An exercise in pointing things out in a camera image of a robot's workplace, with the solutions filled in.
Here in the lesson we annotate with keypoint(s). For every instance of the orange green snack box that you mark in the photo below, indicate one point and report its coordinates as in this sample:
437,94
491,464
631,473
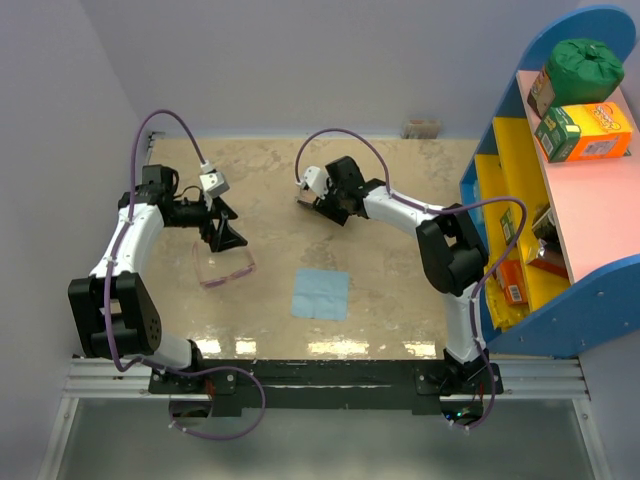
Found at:
584,132

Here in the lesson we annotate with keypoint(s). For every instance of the light blue cleaning cloth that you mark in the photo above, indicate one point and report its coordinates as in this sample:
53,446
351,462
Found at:
320,294

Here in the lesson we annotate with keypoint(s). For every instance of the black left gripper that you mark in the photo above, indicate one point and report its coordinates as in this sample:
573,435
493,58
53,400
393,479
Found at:
226,237

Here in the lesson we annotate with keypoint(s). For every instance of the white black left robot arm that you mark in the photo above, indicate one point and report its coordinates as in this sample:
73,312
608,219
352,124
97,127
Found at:
114,313

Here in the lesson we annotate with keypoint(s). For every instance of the dark foil snack packet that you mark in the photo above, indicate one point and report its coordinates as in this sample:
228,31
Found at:
546,252

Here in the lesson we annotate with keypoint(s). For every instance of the pink transparent sunglasses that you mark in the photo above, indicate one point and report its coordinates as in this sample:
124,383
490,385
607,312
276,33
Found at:
214,269

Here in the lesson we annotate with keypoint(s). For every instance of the blue pink yellow shelf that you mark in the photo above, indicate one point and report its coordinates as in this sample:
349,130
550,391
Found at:
595,204

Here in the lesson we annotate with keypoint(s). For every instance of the aluminium table edge rail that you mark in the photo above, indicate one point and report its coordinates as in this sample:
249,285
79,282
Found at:
150,140

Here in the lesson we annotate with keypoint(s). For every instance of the green wrapped package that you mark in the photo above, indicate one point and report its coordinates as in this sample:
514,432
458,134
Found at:
583,71

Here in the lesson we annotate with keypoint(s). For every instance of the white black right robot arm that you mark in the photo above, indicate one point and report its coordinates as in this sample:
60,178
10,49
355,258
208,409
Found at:
452,254

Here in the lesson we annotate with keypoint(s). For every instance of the orange box on shelf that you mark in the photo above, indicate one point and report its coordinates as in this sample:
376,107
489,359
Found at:
510,279

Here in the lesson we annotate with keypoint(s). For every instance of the aluminium front frame rail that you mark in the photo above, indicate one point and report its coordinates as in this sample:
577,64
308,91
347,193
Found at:
523,380

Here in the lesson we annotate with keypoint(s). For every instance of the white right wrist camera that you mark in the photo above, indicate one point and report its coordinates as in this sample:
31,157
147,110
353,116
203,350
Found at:
316,180

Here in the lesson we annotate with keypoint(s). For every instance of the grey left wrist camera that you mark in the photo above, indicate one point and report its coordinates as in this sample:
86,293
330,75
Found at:
213,181

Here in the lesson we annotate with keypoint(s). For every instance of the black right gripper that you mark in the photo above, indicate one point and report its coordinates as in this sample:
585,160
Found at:
326,206

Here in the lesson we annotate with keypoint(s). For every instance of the small brown printed box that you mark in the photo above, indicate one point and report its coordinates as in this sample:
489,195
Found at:
541,94

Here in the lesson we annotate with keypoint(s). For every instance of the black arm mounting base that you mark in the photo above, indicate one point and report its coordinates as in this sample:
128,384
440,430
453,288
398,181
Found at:
417,386

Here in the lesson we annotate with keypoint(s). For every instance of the green box in shelf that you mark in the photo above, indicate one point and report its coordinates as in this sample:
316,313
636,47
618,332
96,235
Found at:
508,226

